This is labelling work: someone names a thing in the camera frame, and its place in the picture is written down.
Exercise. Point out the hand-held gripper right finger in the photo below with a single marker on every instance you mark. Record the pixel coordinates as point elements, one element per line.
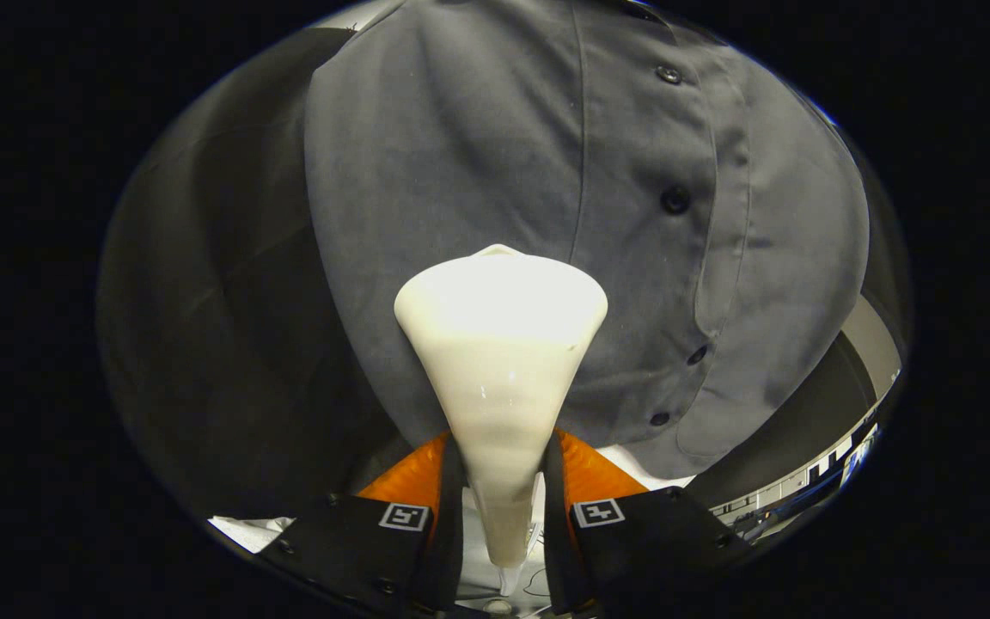
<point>557,550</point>

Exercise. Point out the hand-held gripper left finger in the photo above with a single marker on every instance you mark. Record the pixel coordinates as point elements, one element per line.
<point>452,550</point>

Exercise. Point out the white garment steamer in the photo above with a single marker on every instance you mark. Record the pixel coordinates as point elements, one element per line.
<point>499,361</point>

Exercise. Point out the grey button shirt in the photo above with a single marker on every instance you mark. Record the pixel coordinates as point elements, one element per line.
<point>478,129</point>

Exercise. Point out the white mannequin torso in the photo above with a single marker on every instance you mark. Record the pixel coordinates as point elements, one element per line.
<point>632,464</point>

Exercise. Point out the white crumpled cloth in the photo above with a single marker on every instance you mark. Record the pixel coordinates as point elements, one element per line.
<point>246,531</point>

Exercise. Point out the grey cabinet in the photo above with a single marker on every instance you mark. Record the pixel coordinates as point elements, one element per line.
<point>873,344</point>

